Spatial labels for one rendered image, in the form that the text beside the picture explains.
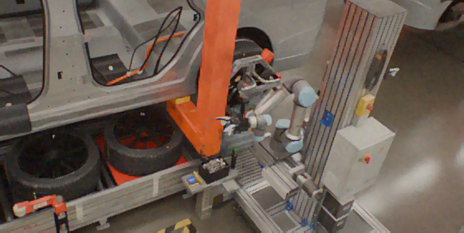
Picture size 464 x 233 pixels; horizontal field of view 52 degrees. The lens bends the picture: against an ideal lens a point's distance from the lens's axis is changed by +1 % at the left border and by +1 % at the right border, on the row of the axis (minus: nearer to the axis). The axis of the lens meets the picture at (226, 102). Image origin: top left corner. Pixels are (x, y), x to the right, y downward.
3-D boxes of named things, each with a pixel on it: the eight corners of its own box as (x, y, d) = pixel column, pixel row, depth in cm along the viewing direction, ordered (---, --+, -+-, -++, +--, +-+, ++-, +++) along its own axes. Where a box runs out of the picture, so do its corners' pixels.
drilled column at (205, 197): (205, 207, 396) (210, 172, 371) (210, 216, 390) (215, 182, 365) (195, 211, 392) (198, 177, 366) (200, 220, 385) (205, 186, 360)
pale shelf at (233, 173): (228, 162, 382) (229, 160, 381) (239, 177, 371) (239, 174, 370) (181, 179, 362) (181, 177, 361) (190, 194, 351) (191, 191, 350)
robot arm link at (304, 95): (292, 139, 338) (308, 77, 305) (302, 153, 327) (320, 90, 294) (277, 142, 334) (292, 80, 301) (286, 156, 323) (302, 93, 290)
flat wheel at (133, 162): (148, 115, 442) (148, 95, 428) (198, 152, 410) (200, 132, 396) (89, 147, 400) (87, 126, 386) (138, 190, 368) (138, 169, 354)
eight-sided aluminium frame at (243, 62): (263, 101, 429) (273, 50, 396) (268, 105, 425) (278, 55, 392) (212, 116, 403) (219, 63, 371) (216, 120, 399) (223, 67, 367)
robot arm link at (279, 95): (293, 66, 310) (240, 115, 320) (301, 75, 301) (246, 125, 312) (302, 75, 317) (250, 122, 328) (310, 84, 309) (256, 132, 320)
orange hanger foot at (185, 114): (182, 104, 421) (184, 73, 400) (210, 140, 387) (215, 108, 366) (165, 109, 413) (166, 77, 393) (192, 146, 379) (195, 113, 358)
